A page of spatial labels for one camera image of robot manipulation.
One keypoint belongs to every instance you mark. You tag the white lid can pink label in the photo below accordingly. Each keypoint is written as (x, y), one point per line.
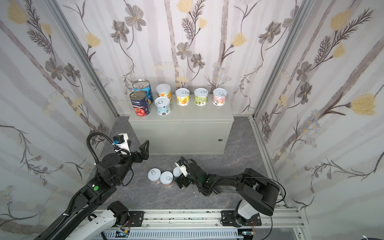
(154, 176)

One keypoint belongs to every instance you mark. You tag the white lid can orange label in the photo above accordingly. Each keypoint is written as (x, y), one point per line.
(164, 90)

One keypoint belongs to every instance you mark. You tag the blue label soup can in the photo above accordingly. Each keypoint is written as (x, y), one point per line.
(144, 85)

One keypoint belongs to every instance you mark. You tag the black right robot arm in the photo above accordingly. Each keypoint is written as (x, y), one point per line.
(259, 193)

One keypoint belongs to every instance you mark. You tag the grey metal cabinet box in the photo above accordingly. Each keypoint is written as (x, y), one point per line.
(186, 130)

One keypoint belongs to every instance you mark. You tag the white lid can yellow label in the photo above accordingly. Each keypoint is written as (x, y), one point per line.
(183, 96)

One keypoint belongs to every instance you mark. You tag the dark red label can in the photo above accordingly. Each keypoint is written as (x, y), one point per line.
(140, 103)

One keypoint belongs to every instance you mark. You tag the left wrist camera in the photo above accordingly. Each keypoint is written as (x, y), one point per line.
(121, 144)

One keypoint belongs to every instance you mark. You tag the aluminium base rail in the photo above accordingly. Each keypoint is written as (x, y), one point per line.
(285, 224)

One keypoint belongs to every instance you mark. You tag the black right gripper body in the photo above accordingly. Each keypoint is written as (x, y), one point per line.
(188, 173)

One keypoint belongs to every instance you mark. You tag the white lid can green label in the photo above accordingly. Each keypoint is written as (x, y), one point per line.
(201, 96)

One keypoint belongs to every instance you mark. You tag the white lid can blue label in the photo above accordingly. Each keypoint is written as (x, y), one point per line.
(177, 172)

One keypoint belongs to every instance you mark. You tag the white ribbed cable duct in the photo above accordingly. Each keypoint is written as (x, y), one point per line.
(176, 234)

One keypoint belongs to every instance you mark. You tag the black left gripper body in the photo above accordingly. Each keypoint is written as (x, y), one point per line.
(136, 155)

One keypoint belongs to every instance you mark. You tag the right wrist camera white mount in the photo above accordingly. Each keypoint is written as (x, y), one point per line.
(183, 168)

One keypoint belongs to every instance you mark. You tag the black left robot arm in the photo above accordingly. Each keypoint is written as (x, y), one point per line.
(110, 173)

